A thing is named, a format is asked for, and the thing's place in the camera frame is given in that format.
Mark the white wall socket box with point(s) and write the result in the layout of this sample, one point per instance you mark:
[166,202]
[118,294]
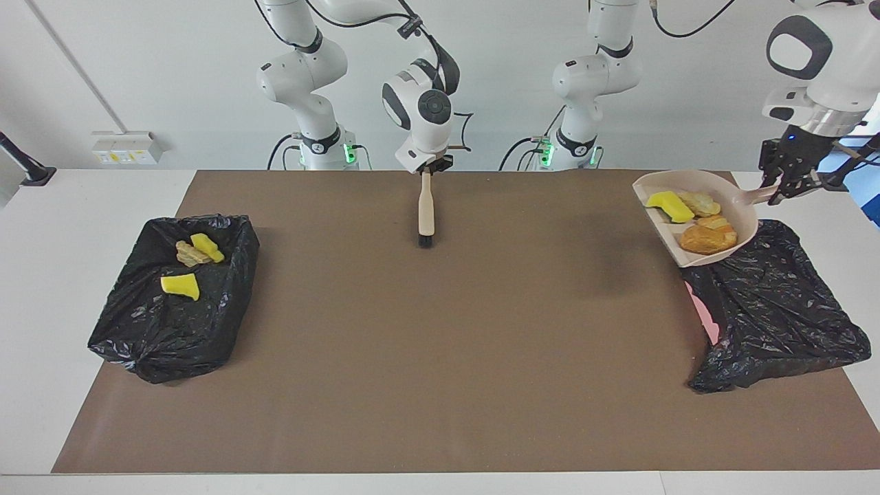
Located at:
[127,148]

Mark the black bag bin pink inside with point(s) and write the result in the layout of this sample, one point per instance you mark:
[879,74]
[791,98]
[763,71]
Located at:
[777,316]

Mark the beige hand brush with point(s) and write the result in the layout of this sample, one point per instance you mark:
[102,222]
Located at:
[425,206]

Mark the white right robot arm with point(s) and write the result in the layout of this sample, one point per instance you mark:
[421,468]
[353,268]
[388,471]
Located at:
[426,110]

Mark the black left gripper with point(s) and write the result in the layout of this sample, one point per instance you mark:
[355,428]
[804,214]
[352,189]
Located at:
[797,155]

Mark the round pale sponge scrap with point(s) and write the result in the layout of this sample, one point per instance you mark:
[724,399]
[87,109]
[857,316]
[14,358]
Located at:
[715,223]

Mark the grey wall conduit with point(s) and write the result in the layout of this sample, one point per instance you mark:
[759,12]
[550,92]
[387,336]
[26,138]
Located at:
[75,64]

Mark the black camera stand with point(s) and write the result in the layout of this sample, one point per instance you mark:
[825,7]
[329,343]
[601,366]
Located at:
[859,157]
[38,175]

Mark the jagged pale sponge scrap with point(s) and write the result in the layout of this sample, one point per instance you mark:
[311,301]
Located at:
[701,203]

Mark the brown table mat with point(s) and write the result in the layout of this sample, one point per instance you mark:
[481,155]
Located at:
[412,378]

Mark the brown sponge chunk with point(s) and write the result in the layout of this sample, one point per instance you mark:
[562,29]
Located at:
[708,239]

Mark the wavy yellow green sponge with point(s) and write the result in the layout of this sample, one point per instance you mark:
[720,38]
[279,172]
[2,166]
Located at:
[180,285]

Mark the long pale sponge scrap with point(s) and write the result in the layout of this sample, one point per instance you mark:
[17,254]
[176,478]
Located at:
[189,256]

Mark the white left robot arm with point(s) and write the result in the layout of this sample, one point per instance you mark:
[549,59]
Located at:
[832,75]

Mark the yellow green sponge block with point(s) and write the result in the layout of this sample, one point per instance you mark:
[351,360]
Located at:
[207,247]

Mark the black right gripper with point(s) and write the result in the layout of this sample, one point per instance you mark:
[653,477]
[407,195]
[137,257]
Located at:
[437,165]

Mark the yellow sponge piece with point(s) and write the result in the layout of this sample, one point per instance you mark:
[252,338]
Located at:
[670,205]

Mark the beige plastic dustpan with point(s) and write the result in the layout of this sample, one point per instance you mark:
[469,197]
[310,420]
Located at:
[741,206]

